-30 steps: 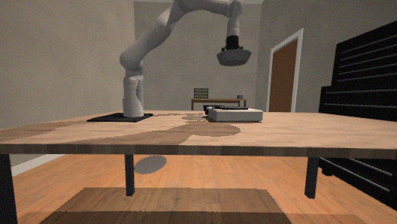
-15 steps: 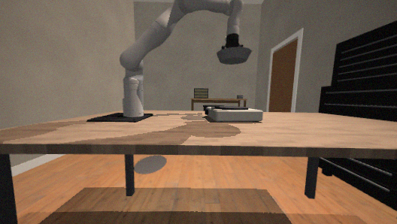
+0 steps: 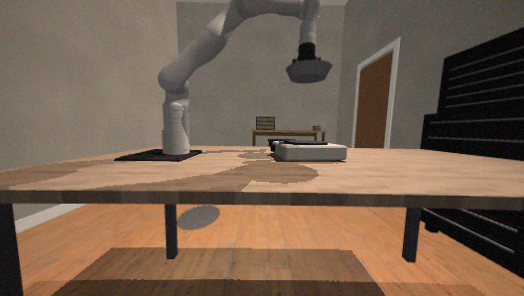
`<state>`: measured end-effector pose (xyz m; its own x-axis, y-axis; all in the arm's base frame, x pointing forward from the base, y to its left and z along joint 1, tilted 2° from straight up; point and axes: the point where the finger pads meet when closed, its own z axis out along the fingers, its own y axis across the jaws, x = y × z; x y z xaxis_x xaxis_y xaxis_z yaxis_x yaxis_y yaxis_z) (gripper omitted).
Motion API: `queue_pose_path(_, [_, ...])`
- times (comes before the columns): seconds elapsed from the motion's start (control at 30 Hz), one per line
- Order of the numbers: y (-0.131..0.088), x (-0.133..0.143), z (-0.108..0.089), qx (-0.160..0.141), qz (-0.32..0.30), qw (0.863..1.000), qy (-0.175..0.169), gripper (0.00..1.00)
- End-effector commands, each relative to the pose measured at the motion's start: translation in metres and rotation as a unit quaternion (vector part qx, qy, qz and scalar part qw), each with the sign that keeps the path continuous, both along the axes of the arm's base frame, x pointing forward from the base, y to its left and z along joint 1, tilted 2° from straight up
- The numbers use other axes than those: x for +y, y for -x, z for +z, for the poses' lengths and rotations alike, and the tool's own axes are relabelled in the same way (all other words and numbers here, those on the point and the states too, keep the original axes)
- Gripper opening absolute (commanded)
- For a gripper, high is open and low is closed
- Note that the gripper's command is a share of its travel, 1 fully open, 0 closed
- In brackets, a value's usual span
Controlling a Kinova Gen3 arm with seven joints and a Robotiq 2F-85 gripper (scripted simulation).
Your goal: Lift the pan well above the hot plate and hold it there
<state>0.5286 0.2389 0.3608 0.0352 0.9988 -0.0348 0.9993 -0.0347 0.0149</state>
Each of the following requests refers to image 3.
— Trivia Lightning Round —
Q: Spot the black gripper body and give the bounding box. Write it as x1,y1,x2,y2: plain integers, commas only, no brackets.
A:
298,43,316,62

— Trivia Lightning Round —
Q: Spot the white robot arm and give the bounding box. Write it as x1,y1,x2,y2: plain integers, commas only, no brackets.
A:
158,0,321,155

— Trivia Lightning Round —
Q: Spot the grey frying pan with black handle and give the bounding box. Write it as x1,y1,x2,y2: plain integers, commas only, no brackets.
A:
286,60,332,83

